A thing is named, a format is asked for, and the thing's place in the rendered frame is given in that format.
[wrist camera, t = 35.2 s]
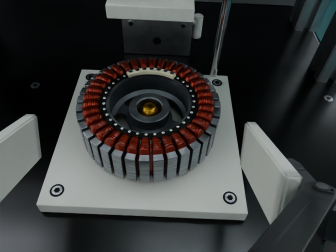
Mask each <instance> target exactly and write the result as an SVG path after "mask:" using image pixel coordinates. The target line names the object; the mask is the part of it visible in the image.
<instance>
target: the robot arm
mask: <svg viewBox="0 0 336 252"><path fill-rule="evenodd" d="M41 157H42V154H41V145H40V136H39V127H38V118H37V116H36V115H35V114H26V115H24V116H23V117H21V118H20V119H18V120H17V121H15V122H14V123H12V124H11V125H9V126H8V127H6V128H5V129H3V130H2V131H0V202H1V201H2V200H3V199H4V198H5V197H6V195H7V194H8V193H9V192H10V191H11V190H12V189H13V188H14V187H15V186H16V185H17V183H18V182H19V181H20V180H21V179H22V178H23V177H24V176H25V175H26V174H27V173H28V171H29V170H30V169H31V168H32V167H33V166H34V165H35V164H36V163H37V162H38V161H39V159H40V158H41ZM240 166H241V168H242V170H243V172H244V174H245V176H246V178H247V180H248V182H249V184H250V186H251V188H252V190H253V192H254V194H255V196H256V198H257V200H258V202H259V204H260V206H261V208H262V210H263V212H264V214H265V216H266V218H267V220H268V222H269V224H270V226H269V227H268V228H267V229H266V231H265V232H264V233H263V234H262V235H261V236H260V238H259V239H258V240H257V241H256V242H255V243H254V245H253V246H252V247H251V248H250V249H249V250H248V252H324V248H325V244H326V241H330V242H334V243H336V189H335V188H334V187H333V186H331V185H329V184H326V183H323V182H319V181H316V180H315V179H314V178H313V177H312V176H311V175H310V173H308V171H307V170H306V169H305V168H304V167H303V166H302V165H301V164H300V163H299V162H297V161H296V160H294V159H292V158H285V156H284V155H283V154H282V153H281V152H280V150H279V149H278V148H277V147H276V146H275V145H274V143H273V142H272V141H271V140H270V139H269V138H268V136H267V135H266V134H265V133H264V132H263V130H262V129H261V128H260V127H259V126H258V125H257V123H256V122H247V123H245V125H244V133H243V140H242V148H241V156H240Z"/></svg>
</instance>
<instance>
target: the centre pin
mask: <svg viewBox="0 0 336 252"><path fill-rule="evenodd" d="M138 112H139V113H140V114H141V115H143V116H146V117H153V116H156V115H158V114H159V113H160V112H161V110H160V109H159V108H158V107H157V106H156V105H154V104H153V103H151V102H147V103H145V104H144V105H143V106H142V107H140V108H139V110H138Z"/></svg>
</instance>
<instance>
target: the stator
mask: <svg viewBox="0 0 336 252"><path fill-rule="evenodd" d="M84 86H85V87H83V88H82V89H81V91H80V93H79V94H80V95H79V96H78V98H77V101H76V102H77V104H76V106H75V111H76V119H77V123H78V126H79V129H80V133H81V136H82V140H83V143H84V146H85V148H86V150H87V152H88V153H89V155H90V157H91V158H92V159H93V160H95V162H96V164H97V165H99V166H100V167H101V168H103V167H104V170H105V171H107V172H108V173H110V174H113V173H115V176H117V177H119V178H122V179H124V178H125V176H127V180H129V181H134V182H136V181H137V179H138V177H140V182H143V183H149V182H150V177H151V174H152V177H153V182H162V181H163V179H164V176H165V177H166V180H171V179H174V178H176V173H177V174H178V176H179V177H180V176H182V175H184V174H186V173H187V171H188V170H189V171H191V170H193V169H194V168H196V167H197V164H200V163H201V162H202V161H203V160H204V159H205V156H207V155H208V154H209V152H210V151H211V148H212V147H213V144H214V141H215V137H216V133H217V128H218V124H219V120H220V116H221V102H220V101H219V99H220V98H219V95H218V93H217V92H216V89H215V87H214V86H213V85H211V82H210V81H209V80H208V79H207V78H204V75H203V74H201V73H200V72H196V70H195V69H194V68H192V67H188V66H187V65H186V64H183V63H178V62H177V61H174V60H169V61H168V59H165V58H159V60H158V62H157V58H156V57H149V59H148V63H147V59H146V57H141V58H138V61H137V60H136V59H135V58H133V59H128V60H127V61H125V60H123V61H120V62H118V63H117V64H112V65H110V66H108V67H107V68H104V69H102V70H100V71H99V74H97V73H96V74H95V75H94V76H92V77H91V80H88V81H87V82H86V84H85V85H84ZM146 103H153V104H154V105H156V106H157V107H158V108H159V109H160V113H159V114H157V115H155V116H143V115H141V114H140V113H139V112H138V110H139V108H140V107H142V106H143V105H144V104H146ZM169 103H170V104H172V105H173V106H175V107H176V108H177V109H178V111H179V112H180V114H181V116H182V120H181V121H179V122H178V121H174V120H173V116H172V113H171V111H170V104H169ZM127 104H129V106H126V105H127ZM117 118H125V119H126V121H127V124H128V126H129V128H130V129H128V128H126V127H124V126H122V125H121V124H119V123H118V122H117V121H116V120H117Z"/></svg>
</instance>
